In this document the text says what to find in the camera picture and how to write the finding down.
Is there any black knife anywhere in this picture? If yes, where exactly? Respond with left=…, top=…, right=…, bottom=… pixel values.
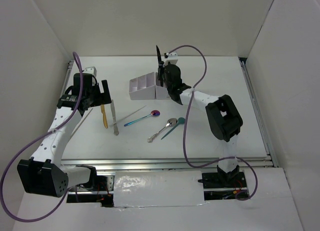
left=156, top=45, right=165, bottom=87

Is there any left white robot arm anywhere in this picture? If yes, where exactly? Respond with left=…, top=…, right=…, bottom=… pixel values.
left=17, top=66, right=112, bottom=198

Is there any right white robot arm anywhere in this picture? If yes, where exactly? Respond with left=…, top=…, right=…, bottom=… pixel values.
left=157, top=61, right=243, bottom=187

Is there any gold knife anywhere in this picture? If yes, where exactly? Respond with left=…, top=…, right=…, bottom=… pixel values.
left=100, top=104, right=108, bottom=129

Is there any white right utensil organizer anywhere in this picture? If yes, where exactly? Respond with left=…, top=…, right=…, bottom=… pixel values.
left=154, top=71, right=183, bottom=101

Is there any white utensil organizer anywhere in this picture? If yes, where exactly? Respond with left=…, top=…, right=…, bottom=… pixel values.
left=154, top=71, right=183, bottom=101
left=129, top=72, right=156, bottom=100

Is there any white left utensil organizer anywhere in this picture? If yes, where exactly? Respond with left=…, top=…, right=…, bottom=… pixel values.
left=129, top=72, right=156, bottom=100

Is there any silver ornate knife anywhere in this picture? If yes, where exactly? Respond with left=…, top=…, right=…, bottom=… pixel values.
left=110, top=100, right=119, bottom=136

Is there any white chopstick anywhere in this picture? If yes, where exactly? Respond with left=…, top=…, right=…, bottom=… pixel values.
left=110, top=105, right=146, bottom=127

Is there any iridescent rainbow spoon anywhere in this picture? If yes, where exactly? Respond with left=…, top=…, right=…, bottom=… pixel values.
left=124, top=109, right=161, bottom=127

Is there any teal spoon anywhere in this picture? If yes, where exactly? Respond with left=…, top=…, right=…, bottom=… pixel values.
left=161, top=117, right=185, bottom=140

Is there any silver ornate spoon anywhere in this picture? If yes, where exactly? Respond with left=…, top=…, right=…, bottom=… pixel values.
left=147, top=118, right=178, bottom=143

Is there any white cover plate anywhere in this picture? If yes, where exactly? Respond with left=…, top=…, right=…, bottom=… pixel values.
left=113, top=170, right=206, bottom=208

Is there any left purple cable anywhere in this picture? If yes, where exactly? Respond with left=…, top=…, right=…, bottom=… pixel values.
left=0, top=51, right=83, bottom=222

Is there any purple cable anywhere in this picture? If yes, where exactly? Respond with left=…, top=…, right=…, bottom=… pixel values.
left=166, top=44, right=259, bottom=201
left=0, top=51, right=83, bottom=222

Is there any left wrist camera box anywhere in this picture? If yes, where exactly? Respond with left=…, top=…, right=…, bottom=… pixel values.
left=83, top=66, right=97, bottom=77

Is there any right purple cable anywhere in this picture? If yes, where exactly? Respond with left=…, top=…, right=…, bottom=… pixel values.
left=166, top=44, right=259, bottom=201

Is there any aluminium front rail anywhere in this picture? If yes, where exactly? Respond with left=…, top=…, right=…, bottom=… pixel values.
left=61, top=155, right=274, bottom=171

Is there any aluminium rail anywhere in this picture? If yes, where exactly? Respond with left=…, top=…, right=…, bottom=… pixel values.
left=238, top=57, right=280, bottom=168
left=61, top=155, right=274, bottom=171

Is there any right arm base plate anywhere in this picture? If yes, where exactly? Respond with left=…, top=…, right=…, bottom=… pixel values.
left=198, top=171, right=247, bottom=189

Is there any aluminium right rail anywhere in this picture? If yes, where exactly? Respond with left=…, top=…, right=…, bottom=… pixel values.
left=238, top=57, right=280, bottom=168

